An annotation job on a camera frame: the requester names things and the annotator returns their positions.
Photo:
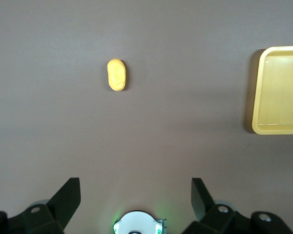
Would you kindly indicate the yellow potato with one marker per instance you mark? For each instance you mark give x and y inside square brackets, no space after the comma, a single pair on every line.
[116,75]

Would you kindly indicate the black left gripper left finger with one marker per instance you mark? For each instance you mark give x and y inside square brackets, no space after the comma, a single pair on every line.
[56,209]

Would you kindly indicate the brown table mat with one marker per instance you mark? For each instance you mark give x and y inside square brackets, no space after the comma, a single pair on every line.
[161,122]

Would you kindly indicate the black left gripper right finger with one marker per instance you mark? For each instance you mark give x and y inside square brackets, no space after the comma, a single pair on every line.
[210,214]

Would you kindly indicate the yellow plastic tray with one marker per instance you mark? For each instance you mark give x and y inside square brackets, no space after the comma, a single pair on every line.
[280,92]

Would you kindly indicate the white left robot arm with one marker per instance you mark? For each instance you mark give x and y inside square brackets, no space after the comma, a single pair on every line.
[136,223]

